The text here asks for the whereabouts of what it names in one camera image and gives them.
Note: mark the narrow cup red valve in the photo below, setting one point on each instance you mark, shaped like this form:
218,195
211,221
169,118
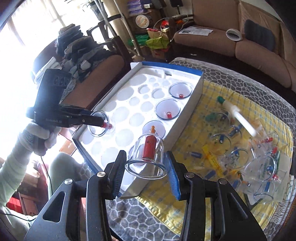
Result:
147,158

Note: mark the white foam cupping case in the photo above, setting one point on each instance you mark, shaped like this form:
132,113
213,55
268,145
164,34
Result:
131,104

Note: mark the potted plant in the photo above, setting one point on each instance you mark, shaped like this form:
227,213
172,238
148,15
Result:
92,5

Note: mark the clear cup blue valve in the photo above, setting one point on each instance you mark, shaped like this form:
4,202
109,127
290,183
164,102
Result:
219,144

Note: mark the yellow plaid cloth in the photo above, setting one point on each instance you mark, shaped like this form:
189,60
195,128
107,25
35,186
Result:
205,143

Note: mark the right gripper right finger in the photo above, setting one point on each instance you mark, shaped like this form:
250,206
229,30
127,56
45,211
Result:
230,217

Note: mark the dark lumbar cushion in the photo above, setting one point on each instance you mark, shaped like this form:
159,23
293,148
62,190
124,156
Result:
260,35

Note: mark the grey giraffe pattern tablecloth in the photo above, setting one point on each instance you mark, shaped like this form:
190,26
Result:
131,220

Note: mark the cup with red valve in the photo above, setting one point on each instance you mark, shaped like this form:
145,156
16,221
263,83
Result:
180,90

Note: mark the brown armchair with clothes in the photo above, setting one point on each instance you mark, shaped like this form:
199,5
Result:
95,61

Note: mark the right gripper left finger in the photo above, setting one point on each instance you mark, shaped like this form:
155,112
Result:
60,217

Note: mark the paper sheet on sofa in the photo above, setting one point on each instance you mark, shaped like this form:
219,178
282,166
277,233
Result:
195,31

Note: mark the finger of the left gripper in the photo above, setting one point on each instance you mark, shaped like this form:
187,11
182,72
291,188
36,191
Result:
90,112
86,120

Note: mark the left forearm light sleeve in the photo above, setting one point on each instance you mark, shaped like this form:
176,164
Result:
13,171

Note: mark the brown sofa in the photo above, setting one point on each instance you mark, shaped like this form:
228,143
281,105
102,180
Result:
241,31

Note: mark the large cup blue valve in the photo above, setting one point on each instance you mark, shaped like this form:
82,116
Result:
261,169

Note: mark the left gloved hand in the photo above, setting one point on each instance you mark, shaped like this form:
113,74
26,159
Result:
37,139

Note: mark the cream suction pump gun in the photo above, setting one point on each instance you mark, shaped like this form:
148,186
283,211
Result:
235,112

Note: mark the small cup red valve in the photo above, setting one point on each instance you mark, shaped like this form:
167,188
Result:
99,131

